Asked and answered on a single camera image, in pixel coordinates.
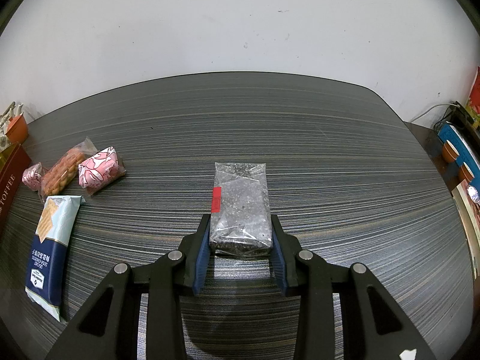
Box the large pink patterned cake packet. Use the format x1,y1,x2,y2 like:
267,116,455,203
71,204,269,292
78,146,126,195

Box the white power cable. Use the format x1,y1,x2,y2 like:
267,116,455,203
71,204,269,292
410,102,457,123

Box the clear packet orange biscuits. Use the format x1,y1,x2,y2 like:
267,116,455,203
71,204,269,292
39,137,98,202

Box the floral ceramic teapot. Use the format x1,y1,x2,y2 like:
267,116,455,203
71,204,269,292
0,102,24,151

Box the orange lidded tea cup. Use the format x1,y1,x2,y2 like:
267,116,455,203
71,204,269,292
6,114,29,144

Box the small pink patterned candy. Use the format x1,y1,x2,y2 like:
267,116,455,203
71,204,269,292
22,163,47,192

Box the red gold toffee tin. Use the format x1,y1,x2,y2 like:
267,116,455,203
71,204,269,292
0,143,32,229

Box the clear packet dark sesame bar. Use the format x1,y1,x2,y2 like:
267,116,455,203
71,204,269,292
209,163,272,258

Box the cluttered shelf with books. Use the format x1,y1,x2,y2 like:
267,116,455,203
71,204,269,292
434,76,479,278

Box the navy white cracker packet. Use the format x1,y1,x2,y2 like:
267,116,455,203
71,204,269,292
24,195,85,322

